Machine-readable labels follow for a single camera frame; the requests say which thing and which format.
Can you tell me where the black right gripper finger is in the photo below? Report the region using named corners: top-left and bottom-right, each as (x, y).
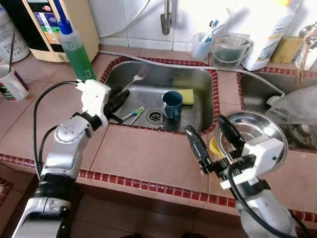
top-left (218, 115), bottom-right (247, 152)
top-left (186, 125), bottom-right (212, 174)

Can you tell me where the green white plastic utensil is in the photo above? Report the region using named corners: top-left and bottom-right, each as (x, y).
top-left (120, 106), bottom-right (145, 125)

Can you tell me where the large steel bowl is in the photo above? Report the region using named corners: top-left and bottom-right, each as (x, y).
top-left (216, 110), bottom-right (289, 172)

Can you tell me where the steel fork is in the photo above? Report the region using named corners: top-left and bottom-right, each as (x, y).
top-left (121, 66), bottom-right (149, 94)

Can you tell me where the teal mug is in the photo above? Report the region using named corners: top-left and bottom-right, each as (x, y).
top-left (162, 90), bottom-right (185, 123)

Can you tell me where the steel sink basin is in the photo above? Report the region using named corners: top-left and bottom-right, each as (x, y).
top-left (240, 73), bottom-right (317, 149)
top-left (105, 62), bottom-right (214, 132)

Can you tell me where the green dish soap bottle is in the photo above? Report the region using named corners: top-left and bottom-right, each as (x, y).
top-left (57, 17), bottom-right (97, 82)

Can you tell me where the pale yellow dish sponge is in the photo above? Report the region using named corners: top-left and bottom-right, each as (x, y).
top-left (178, 89), bottom-right (195, 106)

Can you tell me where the white rimmed bowl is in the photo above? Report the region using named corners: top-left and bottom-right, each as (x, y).
top-left (287, 124), bottom-right (317, 149)

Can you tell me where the thin white supply tube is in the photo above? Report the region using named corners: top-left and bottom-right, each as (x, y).
top-left (98, 0), bottom-right (152, 39)

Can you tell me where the clear plastic bag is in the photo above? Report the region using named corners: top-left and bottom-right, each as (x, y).
top-left (266, 85), bottom-right (317, 125)

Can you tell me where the green scouring pad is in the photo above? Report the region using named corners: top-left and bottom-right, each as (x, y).
top-left (215, 47), bottom-right (246, 65)

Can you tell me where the beige water filter appliance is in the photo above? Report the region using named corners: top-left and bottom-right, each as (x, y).
top-left (0, 0), bottom-right (100, 62)

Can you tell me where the pale toothbrush cup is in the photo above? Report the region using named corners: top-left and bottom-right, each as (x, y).
top-left (191, 32), bottom-right (213, 61)

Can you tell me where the clear plastic pail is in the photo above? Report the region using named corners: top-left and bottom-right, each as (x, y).
top-left (212, 34), bottom-right (253, 70)

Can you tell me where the white printed mug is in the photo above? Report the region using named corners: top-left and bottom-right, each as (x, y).
top-left (0, 64), bottom-right (30, 102)

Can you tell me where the mustard yellow sponge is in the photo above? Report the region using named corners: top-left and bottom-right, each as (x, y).
top-left (270, 36), bottom-right (304, 64)

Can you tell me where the white bottle green cap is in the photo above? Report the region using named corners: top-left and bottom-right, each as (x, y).
top-left (301, 42), bottom-right (317, 72)

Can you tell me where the white detergent bottle yellow cap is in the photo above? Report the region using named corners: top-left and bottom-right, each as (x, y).
top-left (241, 0), bottom-right (298, 71)

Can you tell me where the blue toothbrush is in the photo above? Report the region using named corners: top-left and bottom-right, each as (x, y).
top-left (203, 19), bottom-right (221, 43)

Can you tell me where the dark straw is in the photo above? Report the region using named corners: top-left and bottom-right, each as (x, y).
top-left (8, 32), bottom-right (16, 72)

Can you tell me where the white toothbrush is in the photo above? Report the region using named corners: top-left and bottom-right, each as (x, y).
top-left (213, 7), bottom-right (233, 35)

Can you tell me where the chrome gooseneck tap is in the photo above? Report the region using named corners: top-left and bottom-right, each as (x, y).
top-left (297, 22), bottom-right (317, 50)

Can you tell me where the white canister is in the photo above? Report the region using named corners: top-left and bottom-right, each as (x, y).
top-left (0, 5), bottom-right (30, 62)

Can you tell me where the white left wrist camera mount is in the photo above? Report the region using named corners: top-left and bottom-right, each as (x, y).
top-left (77, 79), bottom-right (111, 128)

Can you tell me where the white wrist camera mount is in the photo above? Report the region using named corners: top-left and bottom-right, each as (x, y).
top-left (219, 135), bottom-right (285, 190)
top-left (77, 79), bottom-right (111, 128)

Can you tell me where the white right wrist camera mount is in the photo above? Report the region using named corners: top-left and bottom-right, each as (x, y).
top-left (219, 135), bottom-right (285, 190)

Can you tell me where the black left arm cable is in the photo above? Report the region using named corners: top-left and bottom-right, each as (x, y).
top-left (32, 80), bottom-right (82, 179)

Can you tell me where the white outlet hose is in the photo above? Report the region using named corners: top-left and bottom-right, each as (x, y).
top-left (98, 50), bottom-right (287, 97)

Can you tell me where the chrome wall tap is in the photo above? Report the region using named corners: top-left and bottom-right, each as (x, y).
top-left (159, 0), bottom-right (173, 35)

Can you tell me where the brown string bundle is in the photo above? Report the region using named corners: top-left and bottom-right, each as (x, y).
top-left (296, 47), bottom-right (310, 82)

